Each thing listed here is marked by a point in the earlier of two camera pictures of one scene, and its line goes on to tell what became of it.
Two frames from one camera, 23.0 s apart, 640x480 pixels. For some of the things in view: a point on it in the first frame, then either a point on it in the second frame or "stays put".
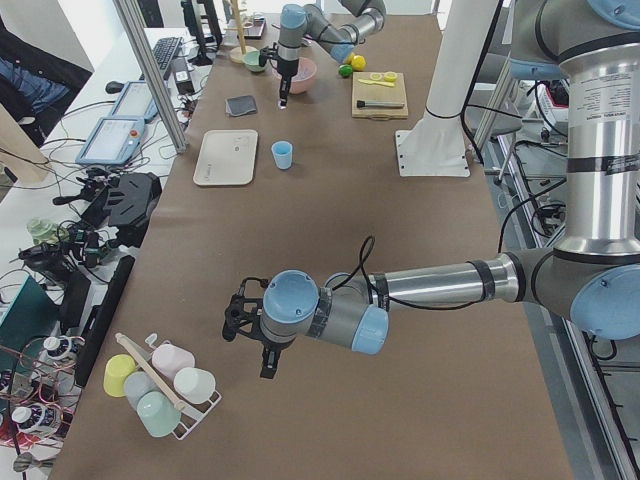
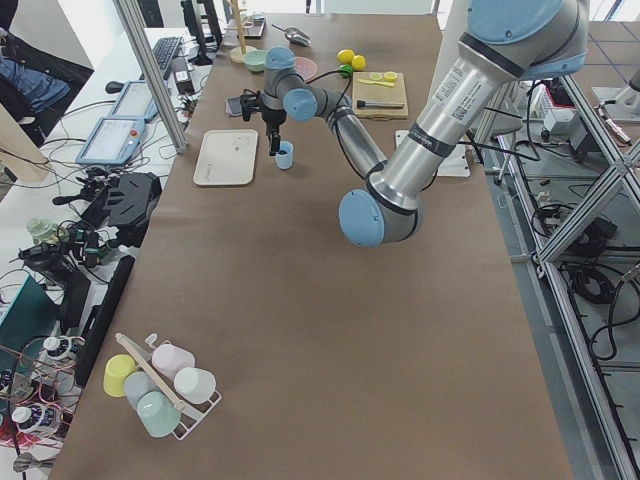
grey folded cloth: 237,106 stays put
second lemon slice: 390,76 stays put
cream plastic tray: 227,157 stays put
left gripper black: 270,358 to 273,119
